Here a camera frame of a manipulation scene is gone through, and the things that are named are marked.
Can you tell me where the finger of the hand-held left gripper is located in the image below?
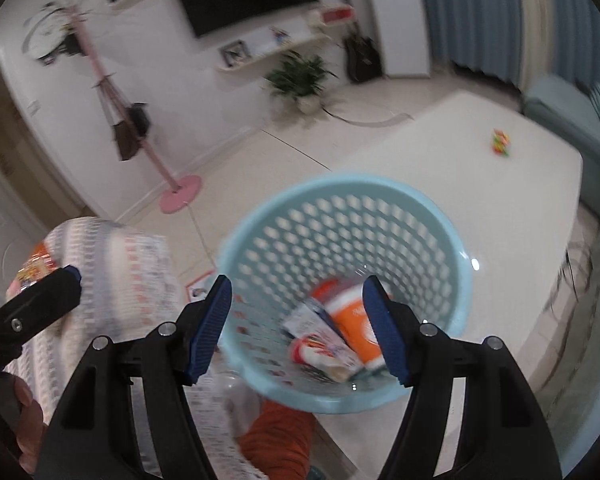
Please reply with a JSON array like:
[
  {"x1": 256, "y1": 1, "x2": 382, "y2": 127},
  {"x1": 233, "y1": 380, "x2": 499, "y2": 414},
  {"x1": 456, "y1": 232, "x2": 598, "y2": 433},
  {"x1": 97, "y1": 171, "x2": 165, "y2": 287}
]
[{"x1": 0, "y1": 266, "x2": 83, "y2": 376}]

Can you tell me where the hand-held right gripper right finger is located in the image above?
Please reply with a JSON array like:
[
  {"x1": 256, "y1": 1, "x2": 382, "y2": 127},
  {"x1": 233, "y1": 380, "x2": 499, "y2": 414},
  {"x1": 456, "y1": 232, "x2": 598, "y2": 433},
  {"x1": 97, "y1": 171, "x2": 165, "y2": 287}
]
[{"x1": 362, "y1": 275, "x2": 563, "y2": 480}]

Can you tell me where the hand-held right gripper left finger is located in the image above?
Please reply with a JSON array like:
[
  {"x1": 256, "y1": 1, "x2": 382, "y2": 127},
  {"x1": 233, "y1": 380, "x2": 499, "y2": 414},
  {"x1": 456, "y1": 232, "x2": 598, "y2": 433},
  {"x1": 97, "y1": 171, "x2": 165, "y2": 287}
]
[{"x1": 35, "y1": 274, "x2": 233, "y2": 480}]

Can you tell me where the orange white cup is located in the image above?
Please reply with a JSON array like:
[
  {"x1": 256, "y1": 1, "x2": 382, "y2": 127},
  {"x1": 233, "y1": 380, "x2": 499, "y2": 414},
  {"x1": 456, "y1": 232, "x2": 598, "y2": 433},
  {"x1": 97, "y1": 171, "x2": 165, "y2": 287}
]
[{"x1": 325, "y1": 282, "x2": 386, "y2": 373}]

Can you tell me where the orange panda snack packet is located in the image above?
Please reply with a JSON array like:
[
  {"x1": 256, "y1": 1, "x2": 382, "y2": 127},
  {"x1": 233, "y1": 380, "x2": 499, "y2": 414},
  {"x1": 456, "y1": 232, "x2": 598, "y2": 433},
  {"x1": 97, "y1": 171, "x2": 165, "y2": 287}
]
[{"x1": 17, "y1": 242, "x2": 63, "y2": 286}]

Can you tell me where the red white panda packet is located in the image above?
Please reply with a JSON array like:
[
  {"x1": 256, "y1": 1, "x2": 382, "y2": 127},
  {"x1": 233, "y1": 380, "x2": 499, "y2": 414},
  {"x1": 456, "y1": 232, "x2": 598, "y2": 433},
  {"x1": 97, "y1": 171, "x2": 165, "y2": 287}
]
[{"x1": 291, "y1": 332, "x2": 363, "y2": 383}]

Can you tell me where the white blue carton box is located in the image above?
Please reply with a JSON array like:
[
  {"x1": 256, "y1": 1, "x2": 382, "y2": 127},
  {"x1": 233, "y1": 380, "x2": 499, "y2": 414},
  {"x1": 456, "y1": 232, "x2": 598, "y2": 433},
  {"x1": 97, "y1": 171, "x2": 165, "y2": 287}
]
[{"x1": 280, "y1": 296, "x2": 346, "y2": 346}]

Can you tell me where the light blue plastic basket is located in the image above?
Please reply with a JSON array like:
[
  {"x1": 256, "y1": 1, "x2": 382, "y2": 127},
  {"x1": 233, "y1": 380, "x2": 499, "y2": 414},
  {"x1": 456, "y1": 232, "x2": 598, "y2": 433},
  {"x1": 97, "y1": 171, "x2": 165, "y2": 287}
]
[{"x1": 215, "y1": 172, "x2": 473, "y2": 416}]

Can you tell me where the person's left hand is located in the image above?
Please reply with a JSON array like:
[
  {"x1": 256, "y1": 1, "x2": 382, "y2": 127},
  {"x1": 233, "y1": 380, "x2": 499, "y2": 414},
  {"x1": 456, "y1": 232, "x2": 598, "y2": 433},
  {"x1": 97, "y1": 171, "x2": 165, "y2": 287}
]
[{"x1": 2, "y1": 374, "x2": 46, "y2": 475}]

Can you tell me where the white pink paper sheet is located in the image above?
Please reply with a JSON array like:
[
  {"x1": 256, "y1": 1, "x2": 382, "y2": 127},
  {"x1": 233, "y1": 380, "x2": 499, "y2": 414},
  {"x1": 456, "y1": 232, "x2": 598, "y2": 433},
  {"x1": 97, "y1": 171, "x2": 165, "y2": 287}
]
[{"x1": 184, "y1": 270, "x2": 218, "y2": 303}]

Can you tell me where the orange ribbed cloth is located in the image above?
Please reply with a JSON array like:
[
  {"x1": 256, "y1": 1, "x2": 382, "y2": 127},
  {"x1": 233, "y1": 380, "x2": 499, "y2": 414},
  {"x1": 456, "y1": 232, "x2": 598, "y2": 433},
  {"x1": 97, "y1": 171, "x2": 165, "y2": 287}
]
[{"x1": 240, "y1": 400, "x2": 316, "y2": 480}]

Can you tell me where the pink coat rack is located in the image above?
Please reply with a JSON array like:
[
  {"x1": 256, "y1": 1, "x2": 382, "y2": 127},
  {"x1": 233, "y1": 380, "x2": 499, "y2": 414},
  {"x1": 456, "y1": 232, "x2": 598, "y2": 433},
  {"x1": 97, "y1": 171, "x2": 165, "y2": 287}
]
[{"x1": 62, "y1": 0, "x2": 203, "y2": 213}]

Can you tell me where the white coffee table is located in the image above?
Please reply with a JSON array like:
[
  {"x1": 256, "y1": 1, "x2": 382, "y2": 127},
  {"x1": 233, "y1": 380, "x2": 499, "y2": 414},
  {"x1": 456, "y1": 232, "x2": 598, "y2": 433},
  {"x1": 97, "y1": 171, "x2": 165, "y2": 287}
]
[{"x1": 325, "y1": 90, "x2": 583, "y2": 480}]

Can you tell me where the brown hanging bag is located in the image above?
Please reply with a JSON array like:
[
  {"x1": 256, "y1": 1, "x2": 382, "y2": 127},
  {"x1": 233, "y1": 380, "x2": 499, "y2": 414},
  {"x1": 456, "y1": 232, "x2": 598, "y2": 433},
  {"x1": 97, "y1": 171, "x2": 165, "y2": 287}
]
[{"x1": 111, "y1": 110, "x2": 141, "y2": 162}]

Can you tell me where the small black hanging bag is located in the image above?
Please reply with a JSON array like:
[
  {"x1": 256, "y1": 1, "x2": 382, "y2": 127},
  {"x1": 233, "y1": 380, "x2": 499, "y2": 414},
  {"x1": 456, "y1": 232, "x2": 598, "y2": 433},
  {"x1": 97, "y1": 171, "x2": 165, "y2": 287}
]
[{"x1": 127, "y1": 102, "x2": 151, "y2": 136}]

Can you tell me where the green potted plant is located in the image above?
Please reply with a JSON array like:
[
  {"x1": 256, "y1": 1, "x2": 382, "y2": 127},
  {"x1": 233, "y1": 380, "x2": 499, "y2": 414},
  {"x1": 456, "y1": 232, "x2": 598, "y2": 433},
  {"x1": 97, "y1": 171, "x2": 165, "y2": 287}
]
[{"x1": 264, "y1": 51, "x2": 338, "y2": 113}]

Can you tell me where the black guitar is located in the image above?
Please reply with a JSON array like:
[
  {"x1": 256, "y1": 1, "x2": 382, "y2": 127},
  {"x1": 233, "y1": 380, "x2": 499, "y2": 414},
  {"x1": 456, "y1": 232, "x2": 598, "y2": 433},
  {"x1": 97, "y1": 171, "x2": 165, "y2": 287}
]
[{"x1": 336, "y1": 0, "x2": 383, "y2": 83}]

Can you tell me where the teal sofa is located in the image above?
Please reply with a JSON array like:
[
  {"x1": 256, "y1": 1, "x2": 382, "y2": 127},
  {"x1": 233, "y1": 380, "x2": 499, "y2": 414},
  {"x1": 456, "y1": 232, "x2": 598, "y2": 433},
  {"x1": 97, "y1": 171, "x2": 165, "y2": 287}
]
[{"x1": 522, "y1": 74, "x2": 600, "y2": 221}]

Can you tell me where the white standing air conditioner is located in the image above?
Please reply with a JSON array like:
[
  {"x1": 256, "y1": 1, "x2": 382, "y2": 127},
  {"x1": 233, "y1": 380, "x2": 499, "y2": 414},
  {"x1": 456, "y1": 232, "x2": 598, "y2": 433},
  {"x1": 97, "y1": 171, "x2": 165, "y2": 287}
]
[{"x1": 357, "y1": 0, "x2": 431, "y2": 78}]

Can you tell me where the red white shelf box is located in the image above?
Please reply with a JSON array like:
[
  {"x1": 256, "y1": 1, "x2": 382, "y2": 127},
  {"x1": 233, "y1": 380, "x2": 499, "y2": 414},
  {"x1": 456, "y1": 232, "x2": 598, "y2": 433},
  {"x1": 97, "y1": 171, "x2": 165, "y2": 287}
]
[{"x1": 307, "y1": 4, "x2": 355, "y2": 26}]

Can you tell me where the blue beige curtain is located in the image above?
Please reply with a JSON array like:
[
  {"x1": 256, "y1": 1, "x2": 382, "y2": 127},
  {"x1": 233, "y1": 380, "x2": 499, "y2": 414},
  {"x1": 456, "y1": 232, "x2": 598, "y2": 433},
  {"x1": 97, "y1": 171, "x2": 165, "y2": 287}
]
[{"x1": 412, "y1": 0, "x2": 600, "y2": 96}]

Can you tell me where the black floor cable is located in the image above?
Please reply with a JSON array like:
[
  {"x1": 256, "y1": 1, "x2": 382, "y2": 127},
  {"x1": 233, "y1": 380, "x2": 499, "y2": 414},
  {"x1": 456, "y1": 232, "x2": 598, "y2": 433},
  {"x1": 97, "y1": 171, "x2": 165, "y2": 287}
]
[{"x1": 322, "y1": 105, "x2": 413, "y2": 126}]

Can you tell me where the panda wall clock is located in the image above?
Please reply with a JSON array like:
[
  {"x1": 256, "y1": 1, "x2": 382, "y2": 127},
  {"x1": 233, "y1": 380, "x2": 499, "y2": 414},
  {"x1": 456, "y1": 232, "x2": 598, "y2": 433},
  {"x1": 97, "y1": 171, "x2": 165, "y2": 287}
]
[{"x1": 22, "y1": 2, "x2": 81, "y2": 61}]

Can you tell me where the butterfly picture frame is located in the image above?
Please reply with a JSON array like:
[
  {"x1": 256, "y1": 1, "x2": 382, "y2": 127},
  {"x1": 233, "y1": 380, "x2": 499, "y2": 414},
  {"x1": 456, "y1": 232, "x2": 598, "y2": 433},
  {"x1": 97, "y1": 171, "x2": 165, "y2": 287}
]
[{"x1": 220, "y1": 40, "x2": 248, "y2": 67}]

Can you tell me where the white curved low wall shelf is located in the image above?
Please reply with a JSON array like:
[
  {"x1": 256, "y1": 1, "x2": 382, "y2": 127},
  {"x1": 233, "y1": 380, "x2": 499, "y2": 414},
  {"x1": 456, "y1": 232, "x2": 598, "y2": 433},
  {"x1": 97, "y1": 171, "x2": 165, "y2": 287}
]
[{"x1": 216, "y1": 30, "x2": 331, "y2": 72}]

